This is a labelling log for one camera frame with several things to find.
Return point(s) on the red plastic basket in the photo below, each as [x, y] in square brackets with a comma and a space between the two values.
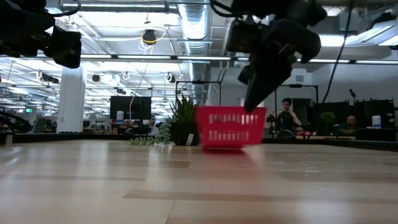
[230, 127]

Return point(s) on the person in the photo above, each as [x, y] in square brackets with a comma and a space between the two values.
[349, 124]
[286, 119]
[153, 126]

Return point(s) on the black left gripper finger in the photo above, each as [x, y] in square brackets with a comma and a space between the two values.
[66, 46]

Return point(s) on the silver ventilation duct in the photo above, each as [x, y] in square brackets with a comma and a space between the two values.
[196, 25]

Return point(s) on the white pillar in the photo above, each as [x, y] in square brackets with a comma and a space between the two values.
[71, 99]

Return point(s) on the potted succulent plant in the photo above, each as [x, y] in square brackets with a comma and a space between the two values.
[185, 130]

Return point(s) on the white wipes canister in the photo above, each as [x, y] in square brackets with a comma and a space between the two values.
[119, 117]
[376, 122]

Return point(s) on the black partition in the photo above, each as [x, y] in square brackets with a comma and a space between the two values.
[367, 109]

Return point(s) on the black overhead gantry frame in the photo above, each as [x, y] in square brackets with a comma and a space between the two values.
[295, 86]

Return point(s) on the green background plant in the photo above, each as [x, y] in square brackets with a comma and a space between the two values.
[328, 119]

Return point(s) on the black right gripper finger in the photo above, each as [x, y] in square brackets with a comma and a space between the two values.
[246, 74]
[267, 81]

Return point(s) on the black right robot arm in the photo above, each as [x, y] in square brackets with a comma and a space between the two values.
[280, 6]

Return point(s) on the long linear ceiling light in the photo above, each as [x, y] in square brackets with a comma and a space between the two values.
[143, 57]

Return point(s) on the black aluminium table frame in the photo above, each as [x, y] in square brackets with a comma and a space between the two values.
[77, 137]

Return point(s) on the black monitor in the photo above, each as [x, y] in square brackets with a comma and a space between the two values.
[130, 107]

